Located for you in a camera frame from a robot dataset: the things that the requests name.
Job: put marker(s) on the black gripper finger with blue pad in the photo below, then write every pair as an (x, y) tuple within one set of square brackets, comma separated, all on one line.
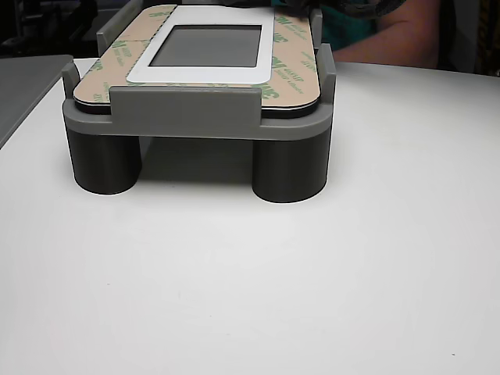
[(291, 7)]

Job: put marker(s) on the tan 3M tape liner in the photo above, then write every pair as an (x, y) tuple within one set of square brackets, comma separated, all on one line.
[(101, 82)]

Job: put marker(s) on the person's bare forearm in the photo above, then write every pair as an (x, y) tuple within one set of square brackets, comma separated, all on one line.
[(398, 39)]

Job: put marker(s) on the teal shirt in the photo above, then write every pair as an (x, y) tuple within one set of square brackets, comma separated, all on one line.
[(345, 29)]

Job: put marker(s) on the white framed display panel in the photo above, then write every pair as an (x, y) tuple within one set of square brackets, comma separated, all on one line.
[(207, 45)]

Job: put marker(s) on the gray printed fixture stand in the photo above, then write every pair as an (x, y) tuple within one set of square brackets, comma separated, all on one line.
[(183, 109)]

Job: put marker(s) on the dark patterned fabric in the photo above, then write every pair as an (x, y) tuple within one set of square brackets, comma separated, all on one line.
[(488, 39)]

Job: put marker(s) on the dark background equipment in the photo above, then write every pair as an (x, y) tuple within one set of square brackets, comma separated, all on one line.
[(43, 23)]

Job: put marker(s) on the gray flat slab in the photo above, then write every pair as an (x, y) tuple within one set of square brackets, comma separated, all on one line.
[(27, 90)]

